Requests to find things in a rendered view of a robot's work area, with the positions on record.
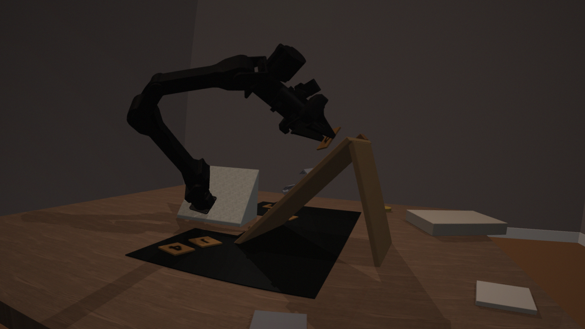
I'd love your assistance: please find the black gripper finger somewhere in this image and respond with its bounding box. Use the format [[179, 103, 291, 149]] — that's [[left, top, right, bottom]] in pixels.
[[291, 121, 324, 142], [305, 106, 336, 138]]

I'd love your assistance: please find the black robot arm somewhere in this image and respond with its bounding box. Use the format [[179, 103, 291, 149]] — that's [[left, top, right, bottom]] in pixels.
[[127, 43, 306, 214]]

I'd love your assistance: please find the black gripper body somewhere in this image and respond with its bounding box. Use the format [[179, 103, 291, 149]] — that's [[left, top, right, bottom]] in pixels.
[[269, 86, 329, 134]]

